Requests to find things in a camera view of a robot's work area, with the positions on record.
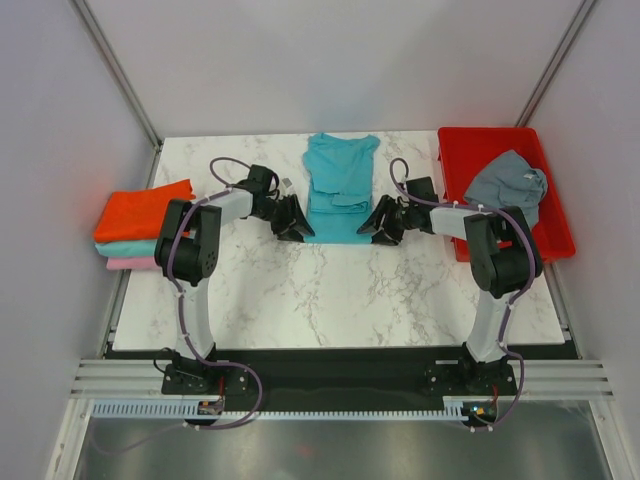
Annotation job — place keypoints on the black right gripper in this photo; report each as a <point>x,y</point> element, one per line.
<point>373,223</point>

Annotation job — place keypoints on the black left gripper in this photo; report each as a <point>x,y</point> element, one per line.
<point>293,216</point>

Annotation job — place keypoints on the teal t shirt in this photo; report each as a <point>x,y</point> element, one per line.
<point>127,249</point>
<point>340,193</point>

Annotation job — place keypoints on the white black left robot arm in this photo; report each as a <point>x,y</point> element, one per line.
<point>188,247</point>

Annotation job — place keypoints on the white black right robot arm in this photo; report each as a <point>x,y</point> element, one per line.
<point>504,259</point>

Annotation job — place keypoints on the red plastic bin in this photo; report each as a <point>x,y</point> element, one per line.
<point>465,151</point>

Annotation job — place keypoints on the grey t shirt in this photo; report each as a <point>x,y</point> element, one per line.
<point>509,181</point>

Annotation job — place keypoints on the folded red t shirt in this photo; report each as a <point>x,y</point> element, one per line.
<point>139,215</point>

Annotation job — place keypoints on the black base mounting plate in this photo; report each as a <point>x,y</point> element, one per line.
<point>240,378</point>

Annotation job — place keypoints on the folded teal t shirt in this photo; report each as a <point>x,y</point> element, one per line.
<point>127,249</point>

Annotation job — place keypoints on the folded pink t shirt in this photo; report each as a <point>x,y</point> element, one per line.
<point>131,263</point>

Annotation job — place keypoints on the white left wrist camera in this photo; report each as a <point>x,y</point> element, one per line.
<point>286,187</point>

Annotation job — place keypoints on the aluminium frame rail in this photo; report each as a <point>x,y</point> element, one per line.
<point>535,380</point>

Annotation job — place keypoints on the grey slotted cable duct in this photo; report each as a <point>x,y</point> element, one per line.
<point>291,407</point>

